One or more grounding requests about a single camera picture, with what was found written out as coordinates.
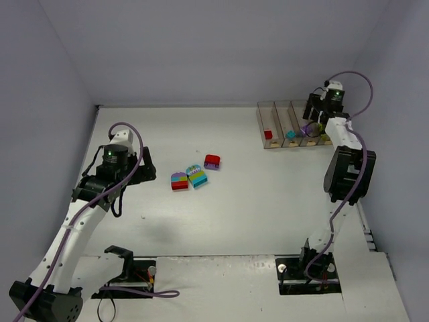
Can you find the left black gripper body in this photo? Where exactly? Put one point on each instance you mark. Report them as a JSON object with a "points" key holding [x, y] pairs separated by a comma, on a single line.
{"points": [[144, 170]]}

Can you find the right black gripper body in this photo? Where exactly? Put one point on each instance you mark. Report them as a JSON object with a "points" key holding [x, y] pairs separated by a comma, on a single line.
{"points": [[312, 109]]}

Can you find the wrist white camera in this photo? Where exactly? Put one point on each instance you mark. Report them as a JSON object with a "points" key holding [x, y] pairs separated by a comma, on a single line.
{"points": [[333, 85], [122, 137]]}

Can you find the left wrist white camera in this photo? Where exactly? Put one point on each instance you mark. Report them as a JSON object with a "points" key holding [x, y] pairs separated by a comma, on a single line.
{"points": [[122, 137]]}

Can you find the teal green monster lego stack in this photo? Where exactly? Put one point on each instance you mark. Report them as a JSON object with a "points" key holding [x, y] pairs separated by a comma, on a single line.
{"points": [[196, 175]]}

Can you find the clear bin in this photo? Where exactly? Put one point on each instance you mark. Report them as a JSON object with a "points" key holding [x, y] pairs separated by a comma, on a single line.
{"points": [[267, 119], [299, 109], [287, 121], [320, 142]]}

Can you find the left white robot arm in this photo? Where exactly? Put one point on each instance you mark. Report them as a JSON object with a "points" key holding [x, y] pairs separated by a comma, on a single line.
{"points": [[57, 289]]}

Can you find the multicolour stacked lego block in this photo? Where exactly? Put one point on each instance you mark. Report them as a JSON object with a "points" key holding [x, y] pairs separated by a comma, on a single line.
{"points": [[179, 181]]}

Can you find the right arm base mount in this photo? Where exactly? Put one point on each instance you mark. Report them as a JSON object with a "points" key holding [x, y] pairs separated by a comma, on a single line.
{"points": [[293, 279]]}

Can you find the red lego brick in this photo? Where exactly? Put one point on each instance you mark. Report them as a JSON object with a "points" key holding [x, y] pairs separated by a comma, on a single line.
{"points": [[212, 159]]}

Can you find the purple oval paw lego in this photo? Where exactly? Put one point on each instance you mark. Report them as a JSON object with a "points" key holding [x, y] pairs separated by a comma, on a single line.
{"points": [[307, 129]]}

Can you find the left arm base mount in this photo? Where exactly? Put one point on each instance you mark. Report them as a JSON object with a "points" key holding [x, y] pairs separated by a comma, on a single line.
{"points": [[141, 279]]}

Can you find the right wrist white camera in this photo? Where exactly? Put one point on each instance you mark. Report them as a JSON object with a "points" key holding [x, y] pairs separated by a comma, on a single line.
{"points": [[333, 85]]}

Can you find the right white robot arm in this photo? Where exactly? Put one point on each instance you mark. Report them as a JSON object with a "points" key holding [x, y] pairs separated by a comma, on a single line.
{"points": [[348, 175]]}

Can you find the small red lego cube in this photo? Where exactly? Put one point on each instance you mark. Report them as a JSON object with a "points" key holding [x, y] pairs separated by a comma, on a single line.
{"points": [[268, 134]]}

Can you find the small lime green lego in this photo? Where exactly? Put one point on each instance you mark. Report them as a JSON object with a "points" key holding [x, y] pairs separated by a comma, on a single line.
{"points": [[322, 132]]}

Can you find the purple lego brick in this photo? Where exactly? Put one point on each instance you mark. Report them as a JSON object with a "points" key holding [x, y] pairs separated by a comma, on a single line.
{"points": [[211, 166]]}

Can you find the teal square lego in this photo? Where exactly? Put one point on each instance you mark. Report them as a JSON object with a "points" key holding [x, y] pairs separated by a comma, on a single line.
{"points": [[291, 135]]}

